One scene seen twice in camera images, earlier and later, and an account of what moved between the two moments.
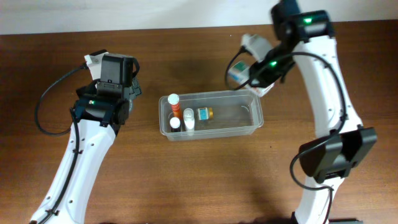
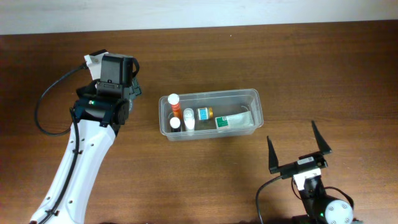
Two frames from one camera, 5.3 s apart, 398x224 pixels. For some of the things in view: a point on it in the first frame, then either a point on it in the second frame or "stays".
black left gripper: (136, 90) stays
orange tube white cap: (173, 99) stays
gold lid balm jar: (206, 113) stays
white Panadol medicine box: (238, 77) → (234, 121)
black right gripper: (262, 74) → (275, 163)
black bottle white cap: (175, 124) stays
